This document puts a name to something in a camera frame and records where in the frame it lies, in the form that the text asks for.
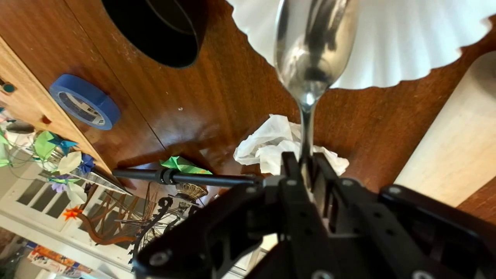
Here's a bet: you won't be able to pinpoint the white paper cupcake holder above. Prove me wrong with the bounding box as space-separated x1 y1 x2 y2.
225 0 496 90

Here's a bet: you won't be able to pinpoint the long black rod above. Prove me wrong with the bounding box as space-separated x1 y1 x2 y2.
112 167 265 189

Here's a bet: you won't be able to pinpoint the silver spoon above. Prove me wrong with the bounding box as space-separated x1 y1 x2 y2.
273 0 361 180

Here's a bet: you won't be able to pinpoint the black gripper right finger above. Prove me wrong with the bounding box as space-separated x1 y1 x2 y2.
312 152 496 279

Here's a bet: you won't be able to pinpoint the colourful boxes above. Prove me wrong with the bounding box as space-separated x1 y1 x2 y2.
25 243 82 276

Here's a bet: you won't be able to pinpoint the wooden rolling pin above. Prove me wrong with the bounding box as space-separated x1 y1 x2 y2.
392 49 496 207

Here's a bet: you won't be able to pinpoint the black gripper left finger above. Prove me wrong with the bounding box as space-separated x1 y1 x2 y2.
130 152 332 279

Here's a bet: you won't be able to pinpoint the blue tape roll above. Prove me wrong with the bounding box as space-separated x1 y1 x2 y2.
50 73 123 132

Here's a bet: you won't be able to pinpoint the orange paper origami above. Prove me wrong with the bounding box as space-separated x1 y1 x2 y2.
61 204 86 221

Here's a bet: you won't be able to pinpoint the crumpled white tissue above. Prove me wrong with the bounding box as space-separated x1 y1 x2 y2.
233 113 352 176

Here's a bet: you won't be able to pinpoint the white glass-door cabinet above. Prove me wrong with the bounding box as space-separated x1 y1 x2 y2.
0 164 130 279

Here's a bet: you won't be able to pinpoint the dark carved wooden chair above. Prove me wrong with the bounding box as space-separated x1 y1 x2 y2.
76 187 180 248

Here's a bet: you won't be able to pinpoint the small black measuring cup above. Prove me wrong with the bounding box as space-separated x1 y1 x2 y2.
101 0 210 70

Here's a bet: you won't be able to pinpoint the blue paper origami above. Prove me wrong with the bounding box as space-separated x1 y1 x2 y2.
56 136 79 156

